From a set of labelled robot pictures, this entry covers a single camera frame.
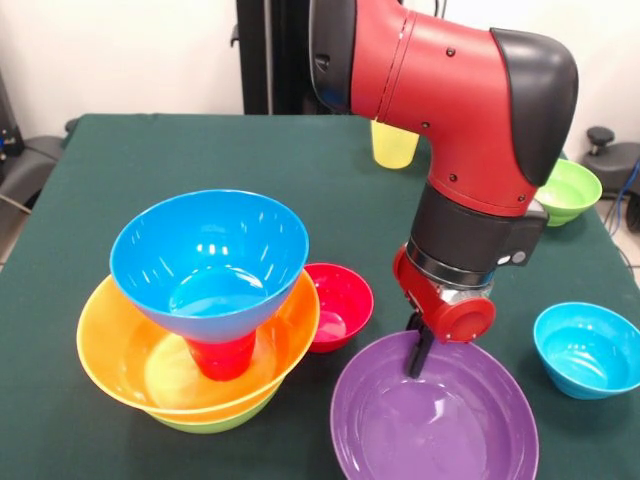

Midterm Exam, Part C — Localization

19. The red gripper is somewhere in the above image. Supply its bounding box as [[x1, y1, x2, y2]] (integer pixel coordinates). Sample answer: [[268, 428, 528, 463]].
[[391, 243, 498, 379]]

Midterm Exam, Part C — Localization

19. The dark gray stand base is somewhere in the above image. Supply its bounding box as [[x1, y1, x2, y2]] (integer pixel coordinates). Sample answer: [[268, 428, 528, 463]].
[[0, 134, 66, 209]]

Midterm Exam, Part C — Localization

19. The dark green tablecloth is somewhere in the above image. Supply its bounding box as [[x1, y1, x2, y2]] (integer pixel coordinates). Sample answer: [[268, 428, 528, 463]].
[[0, 113, 640, 480]]

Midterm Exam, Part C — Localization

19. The small light blue bowl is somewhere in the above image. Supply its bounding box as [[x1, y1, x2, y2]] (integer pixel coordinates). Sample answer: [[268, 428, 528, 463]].
[[532, 301, 640, 401]]

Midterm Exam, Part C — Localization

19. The large green bowl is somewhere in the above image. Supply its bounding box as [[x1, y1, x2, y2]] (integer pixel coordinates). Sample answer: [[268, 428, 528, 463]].
[[154, 387, 281, 434]]

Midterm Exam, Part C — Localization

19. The black stand base with knob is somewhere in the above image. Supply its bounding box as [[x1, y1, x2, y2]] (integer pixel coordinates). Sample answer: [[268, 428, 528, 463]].
[[577, 126, 640, 200]]

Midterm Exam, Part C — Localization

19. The small green bowl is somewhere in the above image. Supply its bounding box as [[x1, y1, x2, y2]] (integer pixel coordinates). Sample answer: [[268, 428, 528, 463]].
[[533, 158, 603, 228]]

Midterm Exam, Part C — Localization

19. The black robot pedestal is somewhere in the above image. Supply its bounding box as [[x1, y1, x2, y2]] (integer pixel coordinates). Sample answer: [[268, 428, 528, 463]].
[[230, 0, 351, 117]]

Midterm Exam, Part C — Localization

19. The large purple bowl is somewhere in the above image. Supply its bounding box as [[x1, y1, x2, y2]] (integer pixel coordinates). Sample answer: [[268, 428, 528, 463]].
[[329, 329, 541, 480]]

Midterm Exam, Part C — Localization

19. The small red bowl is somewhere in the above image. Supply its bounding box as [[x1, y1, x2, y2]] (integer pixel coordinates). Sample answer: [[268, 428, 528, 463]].
[[302, 262, 376, 354]]

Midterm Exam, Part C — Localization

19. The large orange bowl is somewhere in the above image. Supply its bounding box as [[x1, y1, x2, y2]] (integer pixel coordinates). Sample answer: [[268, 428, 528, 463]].
[[75, 269, 321, 424]]

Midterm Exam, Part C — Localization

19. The red cup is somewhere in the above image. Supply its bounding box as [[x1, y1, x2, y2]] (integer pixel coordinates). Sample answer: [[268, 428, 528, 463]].
[[185, 329, 258, 383]]

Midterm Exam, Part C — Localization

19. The yellow cup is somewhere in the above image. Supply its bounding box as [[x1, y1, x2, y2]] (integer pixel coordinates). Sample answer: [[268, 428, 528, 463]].
[[370, 119, 421, 170]]

